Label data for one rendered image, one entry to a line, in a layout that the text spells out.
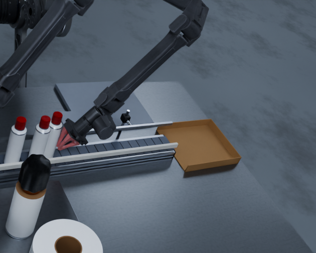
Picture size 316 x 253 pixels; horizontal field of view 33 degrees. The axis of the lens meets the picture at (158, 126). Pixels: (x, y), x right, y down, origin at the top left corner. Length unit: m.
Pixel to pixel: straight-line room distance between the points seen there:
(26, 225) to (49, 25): 0.60
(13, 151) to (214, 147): 0.97
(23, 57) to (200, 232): 0.93
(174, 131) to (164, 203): 0.45
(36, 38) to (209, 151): 1.10
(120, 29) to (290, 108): 1.64
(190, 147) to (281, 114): 2.35
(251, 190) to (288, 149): 1.97
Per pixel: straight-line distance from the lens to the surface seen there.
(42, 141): 1.87
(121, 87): 1.86
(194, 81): 4.49
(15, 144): 1.84
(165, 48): 1.83
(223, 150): 2.45
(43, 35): 1.57
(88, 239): 1.59
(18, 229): 1.70
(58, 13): 1.57
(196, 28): 1.85
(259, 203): 2.30
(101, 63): 4.23
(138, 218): 1.97
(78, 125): 1.91
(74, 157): 1.97
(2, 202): 1.81
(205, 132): 2.49
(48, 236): 1.57
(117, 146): 2.13
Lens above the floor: 2.24
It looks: 36 degrees down
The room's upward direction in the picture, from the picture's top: 24 degrees clockwise
